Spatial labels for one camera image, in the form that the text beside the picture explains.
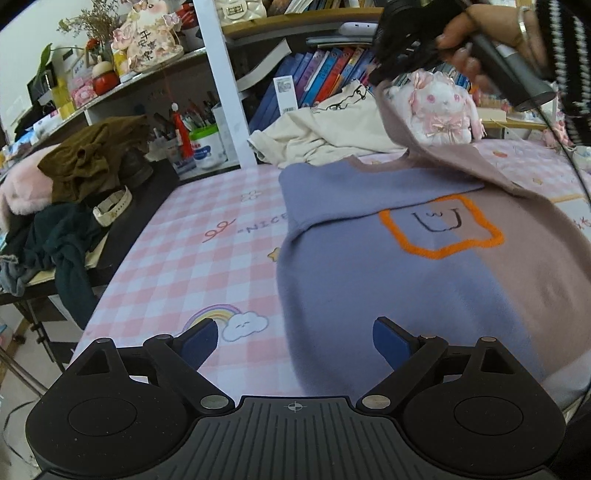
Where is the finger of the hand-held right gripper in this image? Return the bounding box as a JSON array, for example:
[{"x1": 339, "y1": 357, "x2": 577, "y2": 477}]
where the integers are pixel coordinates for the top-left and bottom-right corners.
[{"x1": 368, "y1": 27, "x2": 441, "y2": 88}]

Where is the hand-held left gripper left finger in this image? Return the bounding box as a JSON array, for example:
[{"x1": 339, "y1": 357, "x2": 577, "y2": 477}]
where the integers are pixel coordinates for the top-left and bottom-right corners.
[{"x1": 67, "y1": 318, "x2": 232, "y2": 414}]

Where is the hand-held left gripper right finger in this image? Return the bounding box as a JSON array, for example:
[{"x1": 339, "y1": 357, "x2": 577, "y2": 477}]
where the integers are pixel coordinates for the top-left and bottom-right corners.
[{"x1": 355, "y1": 316, "x2": 525, "y2": 412}]

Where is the purple and mauve sweater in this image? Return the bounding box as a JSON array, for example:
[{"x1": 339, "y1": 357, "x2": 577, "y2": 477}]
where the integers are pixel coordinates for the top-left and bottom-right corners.
[{"x1": 276, "y1": 76, "x2": 591, "y2": 408}]

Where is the person's right forearm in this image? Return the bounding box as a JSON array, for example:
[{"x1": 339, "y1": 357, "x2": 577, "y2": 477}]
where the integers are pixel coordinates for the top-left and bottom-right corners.
[{"x1": 531, "y1": 0, "x2": 591, "y2": 149}]

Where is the person's right hand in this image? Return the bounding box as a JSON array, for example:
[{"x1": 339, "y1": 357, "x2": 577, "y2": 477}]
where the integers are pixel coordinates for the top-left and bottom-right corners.
[{"x1": 436, "y1": 0, "x2": 555, "y2": 93}]

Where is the white bunny plush toy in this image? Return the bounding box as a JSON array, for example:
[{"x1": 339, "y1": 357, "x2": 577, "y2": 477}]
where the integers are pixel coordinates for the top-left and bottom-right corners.
[{"x1": 387, "y1": 69, "x2": 486, "y2": 147}]

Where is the small pink plush toy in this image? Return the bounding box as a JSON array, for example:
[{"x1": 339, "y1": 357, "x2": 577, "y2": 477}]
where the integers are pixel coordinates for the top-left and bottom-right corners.
[{"x1": 542, "y1": 126, "x2": 572, "y2": 148}]

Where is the pink checkered desk mat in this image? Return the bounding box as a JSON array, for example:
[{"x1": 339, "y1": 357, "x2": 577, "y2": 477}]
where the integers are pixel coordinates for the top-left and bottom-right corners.
[{"x1": 71, "y1": 137, "x2": 591, "y2": 416}]

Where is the row of colourful books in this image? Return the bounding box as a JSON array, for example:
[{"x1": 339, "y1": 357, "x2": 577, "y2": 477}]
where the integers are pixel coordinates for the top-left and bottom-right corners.
[{"x1": 249, "y1": 45, "x2": 472, "y2": 126}]

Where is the row of upper shelf books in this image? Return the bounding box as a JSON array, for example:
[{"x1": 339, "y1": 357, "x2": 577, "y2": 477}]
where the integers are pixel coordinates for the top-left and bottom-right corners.
[{"x1": 268, "y1": 0, "x2": 389, "y2": 16}]

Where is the cream garment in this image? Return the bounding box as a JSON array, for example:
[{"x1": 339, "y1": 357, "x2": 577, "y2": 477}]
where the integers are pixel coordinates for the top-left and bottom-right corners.
[{"x1": 247, "y1": 80, "x2": 410, "y2": 169}]

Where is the white box with barcode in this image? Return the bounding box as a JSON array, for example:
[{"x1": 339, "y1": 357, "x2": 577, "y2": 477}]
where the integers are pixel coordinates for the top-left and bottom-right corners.
[{"x1": 273, "y1": 76, "x2": 300, "y2": 114}]

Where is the leaning grey book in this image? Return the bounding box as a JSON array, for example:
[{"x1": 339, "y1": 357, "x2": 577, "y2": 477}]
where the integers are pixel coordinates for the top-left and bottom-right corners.
[{"x1": 235, "y1": 38, "x2": 293, "y2": 91}]

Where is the white watch band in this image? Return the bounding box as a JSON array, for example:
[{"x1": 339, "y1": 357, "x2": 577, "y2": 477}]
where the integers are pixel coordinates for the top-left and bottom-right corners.
[{"x1": 92, "y1": 186, "x2": 134, "y2": 227}]

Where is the cream quilted handbag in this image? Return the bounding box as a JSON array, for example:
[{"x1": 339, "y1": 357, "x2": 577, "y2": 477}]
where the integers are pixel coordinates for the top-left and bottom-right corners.
[{"x1": 214, "y1": 0, "x2": 268, "y2": 23}]

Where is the dark green garment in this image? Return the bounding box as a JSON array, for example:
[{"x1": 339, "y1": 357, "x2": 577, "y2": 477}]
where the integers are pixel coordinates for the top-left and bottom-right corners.
[{"x1": 7, "y1": 200, "x2": 110, "y2": 331}]

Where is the white bookshelf with wooden shelves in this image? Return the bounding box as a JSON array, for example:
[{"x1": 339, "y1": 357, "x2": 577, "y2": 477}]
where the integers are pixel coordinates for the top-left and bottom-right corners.
[{"x1": 191, "y1": 0, "x2": 555, "y2": 172}]

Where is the white jar with green lid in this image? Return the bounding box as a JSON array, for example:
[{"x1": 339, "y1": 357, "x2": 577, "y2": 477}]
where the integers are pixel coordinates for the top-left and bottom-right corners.
[{"x1": 189, "y1": 126, "x2": 228, "y2": 172}]

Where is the grey blue cloth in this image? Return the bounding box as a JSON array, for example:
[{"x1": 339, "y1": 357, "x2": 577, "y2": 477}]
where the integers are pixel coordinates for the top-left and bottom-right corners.
[{"x1": 0, "y1": 253, "x2": 29, "y2": 297}]

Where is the red bottle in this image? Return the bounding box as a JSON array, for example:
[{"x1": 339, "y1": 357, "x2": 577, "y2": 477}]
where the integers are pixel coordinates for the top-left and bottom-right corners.
[{"x1": 166, "y1": 76, "x2": 191, "y2": 160}]

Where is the olive green garment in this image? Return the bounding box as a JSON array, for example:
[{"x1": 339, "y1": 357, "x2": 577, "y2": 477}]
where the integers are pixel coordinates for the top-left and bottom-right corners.
[{"x1": 37, "y1": 115, "x2": 151, "y2": 205}]

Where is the holder with pens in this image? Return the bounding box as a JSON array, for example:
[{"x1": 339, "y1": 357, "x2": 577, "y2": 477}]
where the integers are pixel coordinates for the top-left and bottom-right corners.
[{"x1": 151, "y1": 90, "x2": 241, "y2": 168}]

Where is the pink fluffy garment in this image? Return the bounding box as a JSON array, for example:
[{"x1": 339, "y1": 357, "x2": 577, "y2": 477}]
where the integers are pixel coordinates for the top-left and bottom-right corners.
[{"x1": 0, "y1": 144, "x2": 62, "y2": 228}]

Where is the white corner shelf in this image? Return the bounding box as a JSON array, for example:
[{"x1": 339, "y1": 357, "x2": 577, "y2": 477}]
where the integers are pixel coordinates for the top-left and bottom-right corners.
[{"x1": 0, "y1": 46, "x2": 209, "y2": 155}]

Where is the pink packet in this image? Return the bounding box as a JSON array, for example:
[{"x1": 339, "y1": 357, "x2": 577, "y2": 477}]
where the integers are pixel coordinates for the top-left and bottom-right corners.
[{"x1": 68, "y1": 76, "x2": 99, "y2": 110}]

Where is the red round jar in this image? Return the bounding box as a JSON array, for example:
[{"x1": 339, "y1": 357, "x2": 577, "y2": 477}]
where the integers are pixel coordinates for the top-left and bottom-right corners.
[{"x1": 91, "y1": 60, "x2": 122, "y2": 97}]

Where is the yellow box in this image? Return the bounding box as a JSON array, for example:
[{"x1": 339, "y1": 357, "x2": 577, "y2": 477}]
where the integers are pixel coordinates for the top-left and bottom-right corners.
[{"x1": 50, "y1": 78, "x2": 77, "y2": 119}]

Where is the green potted plant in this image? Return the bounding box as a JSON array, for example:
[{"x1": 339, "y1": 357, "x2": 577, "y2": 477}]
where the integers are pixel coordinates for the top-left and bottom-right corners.
[{"x1": 34, "y1": 43, "x2": 89, "y2": 89}]

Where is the dried flower bunch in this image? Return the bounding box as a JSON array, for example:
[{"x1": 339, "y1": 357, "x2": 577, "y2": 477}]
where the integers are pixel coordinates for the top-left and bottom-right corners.
[{"x1": 57, "y1": 0, "x2": 126, "y2": 48}]

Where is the black cable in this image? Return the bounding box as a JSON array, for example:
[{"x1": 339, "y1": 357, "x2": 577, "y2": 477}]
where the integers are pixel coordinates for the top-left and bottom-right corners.
[{"x1": 534, "y1": 104, "x2": 591, "y2": 205}]

